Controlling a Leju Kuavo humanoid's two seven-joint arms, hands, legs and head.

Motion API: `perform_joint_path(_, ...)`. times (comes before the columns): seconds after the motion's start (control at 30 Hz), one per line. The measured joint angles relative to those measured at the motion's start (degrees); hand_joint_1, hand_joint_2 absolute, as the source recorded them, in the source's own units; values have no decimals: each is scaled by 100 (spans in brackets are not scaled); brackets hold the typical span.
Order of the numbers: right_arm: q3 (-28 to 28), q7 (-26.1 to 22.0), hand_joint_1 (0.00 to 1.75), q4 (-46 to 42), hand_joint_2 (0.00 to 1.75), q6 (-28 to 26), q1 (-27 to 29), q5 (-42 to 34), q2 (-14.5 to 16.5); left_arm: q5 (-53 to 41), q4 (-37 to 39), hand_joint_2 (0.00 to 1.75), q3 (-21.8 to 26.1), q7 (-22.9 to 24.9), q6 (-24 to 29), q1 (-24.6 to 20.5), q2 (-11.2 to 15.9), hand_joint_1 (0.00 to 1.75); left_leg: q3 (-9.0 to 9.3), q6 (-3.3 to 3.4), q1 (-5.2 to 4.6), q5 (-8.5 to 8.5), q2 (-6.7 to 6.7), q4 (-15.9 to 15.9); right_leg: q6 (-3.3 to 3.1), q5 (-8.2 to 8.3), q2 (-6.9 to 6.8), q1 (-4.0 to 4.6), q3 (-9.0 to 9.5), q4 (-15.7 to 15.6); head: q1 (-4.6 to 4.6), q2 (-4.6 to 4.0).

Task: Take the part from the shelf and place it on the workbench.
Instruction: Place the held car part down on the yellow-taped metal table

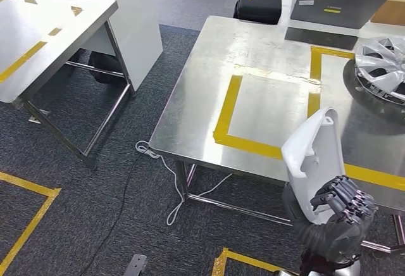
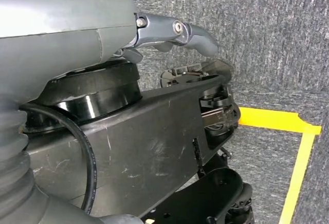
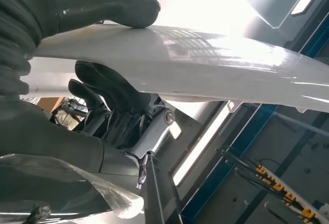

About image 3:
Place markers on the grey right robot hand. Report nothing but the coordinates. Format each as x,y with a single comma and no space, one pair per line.
51,140

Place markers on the clear plastic film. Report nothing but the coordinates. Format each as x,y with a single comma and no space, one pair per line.
121,200

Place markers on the blue steel beam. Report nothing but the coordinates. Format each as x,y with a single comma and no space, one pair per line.
218,178

